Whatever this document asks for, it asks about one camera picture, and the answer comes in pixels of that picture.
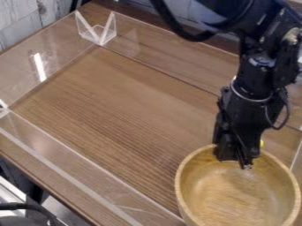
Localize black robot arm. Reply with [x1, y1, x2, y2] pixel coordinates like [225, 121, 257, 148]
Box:
[194, 0, 302, 169]

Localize clear acrylic corner bracket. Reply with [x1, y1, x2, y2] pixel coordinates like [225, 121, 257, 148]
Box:
[75, 11, 117, 46]

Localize brown wooden bowl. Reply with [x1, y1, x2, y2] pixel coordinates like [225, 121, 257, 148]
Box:
[176, 145, 302, 226]

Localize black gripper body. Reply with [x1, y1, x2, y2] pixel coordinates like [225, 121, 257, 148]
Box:
[217, 80, 288, 170]

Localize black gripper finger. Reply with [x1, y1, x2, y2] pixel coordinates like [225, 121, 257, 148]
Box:
[217, 135, 238, 161]
[213, 117, 232, 156]

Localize black table frame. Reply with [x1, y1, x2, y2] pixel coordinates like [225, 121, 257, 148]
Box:
[0, 158, 93, 226]

